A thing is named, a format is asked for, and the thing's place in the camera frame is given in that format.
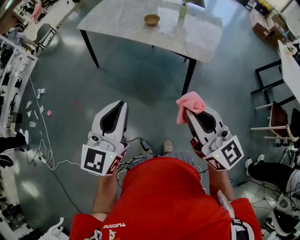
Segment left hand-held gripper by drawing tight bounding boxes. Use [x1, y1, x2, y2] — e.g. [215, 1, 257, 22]
[81, 100, 129, 176]

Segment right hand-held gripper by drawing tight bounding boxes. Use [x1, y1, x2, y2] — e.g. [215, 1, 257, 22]
[184, 106, 245, 172]

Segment pink cloth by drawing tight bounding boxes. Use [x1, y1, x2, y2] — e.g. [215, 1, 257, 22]
[176, 91, 207, 125]

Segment brown wooden bowl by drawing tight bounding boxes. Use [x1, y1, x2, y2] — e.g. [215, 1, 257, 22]
[143, 14, 161, 27]

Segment person's right forearm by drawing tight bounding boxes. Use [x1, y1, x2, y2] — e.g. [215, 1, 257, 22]
[207, 164, 236, 204]

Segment person's left forearm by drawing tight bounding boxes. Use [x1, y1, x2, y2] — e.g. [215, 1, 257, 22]
[90, 173, 118, 222]

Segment black power adapter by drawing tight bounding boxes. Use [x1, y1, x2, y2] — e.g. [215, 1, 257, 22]
[140, 138, 151, 152]

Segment person's beige shoe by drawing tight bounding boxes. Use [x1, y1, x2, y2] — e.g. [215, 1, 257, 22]
[163, 140, 174, 155]

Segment wooden chair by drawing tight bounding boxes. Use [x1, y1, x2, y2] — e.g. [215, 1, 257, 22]
[250, 101, 300, 147]

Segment scattered small white items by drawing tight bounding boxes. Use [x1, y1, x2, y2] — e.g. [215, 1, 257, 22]
[25, 88, 46, 128]

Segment person's red shirt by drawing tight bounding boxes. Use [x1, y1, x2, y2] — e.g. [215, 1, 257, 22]
[69, 157, 263, 240]

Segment white table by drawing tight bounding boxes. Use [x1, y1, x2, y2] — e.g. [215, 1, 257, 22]
[277, 39, 300, 105]

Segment grey marble table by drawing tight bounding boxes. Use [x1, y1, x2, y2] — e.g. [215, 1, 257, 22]
[76, 0, 223, 96]

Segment white tool rack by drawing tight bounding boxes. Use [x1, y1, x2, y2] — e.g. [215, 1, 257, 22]
[0, 35, 38, 138]

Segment brown cardboard box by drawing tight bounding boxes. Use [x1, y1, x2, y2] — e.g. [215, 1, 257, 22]
[267, 13, 288, 47]
[249, 8, 270, 39]

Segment grey chair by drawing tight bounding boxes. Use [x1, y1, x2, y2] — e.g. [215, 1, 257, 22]
[32, 23, 57, 51]

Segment white flower pot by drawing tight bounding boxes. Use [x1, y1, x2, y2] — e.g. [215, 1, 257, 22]
[283, 42, 298, 56]

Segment pale green vase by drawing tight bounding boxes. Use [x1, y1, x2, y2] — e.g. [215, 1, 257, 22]
[178, 2, 188, 19]

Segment pink garment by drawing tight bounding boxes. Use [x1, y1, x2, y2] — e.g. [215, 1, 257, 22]
[30, 2, 45, 21]

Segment white floor cable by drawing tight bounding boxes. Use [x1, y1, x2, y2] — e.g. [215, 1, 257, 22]
[28, 75, 99, 176]

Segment white shoulder strap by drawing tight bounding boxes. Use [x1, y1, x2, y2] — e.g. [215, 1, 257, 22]
[217, 189, 255, 240]

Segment black metal frame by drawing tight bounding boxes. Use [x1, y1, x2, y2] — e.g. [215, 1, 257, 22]
[250, 60, 296, 111]

